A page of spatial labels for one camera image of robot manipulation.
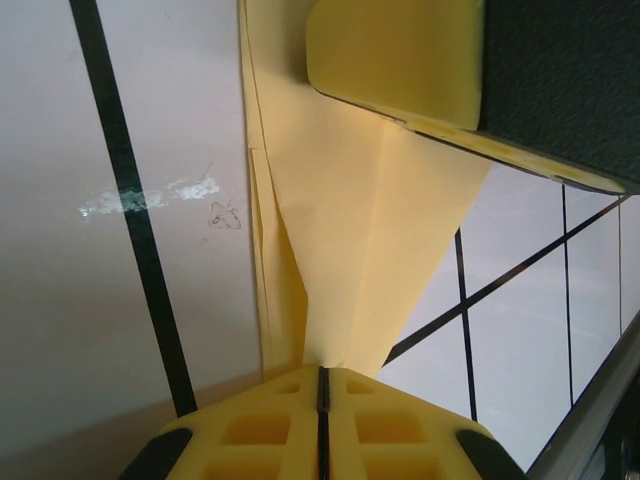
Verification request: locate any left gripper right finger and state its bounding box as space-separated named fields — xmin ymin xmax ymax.
xmin=323 ymin=367 xmax=529 ymax=480

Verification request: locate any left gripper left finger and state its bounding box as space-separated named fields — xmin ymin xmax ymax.
xmin=117 ymin=364 xmax=325 ymax=480

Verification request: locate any pale yellow paper sheet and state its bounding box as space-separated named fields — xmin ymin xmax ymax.
xmin=238 ymin=0 xmax=494 ymax=381

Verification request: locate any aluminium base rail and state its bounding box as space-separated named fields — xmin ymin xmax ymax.
xmin=527 ymin=309 xmax=640 ymax=480

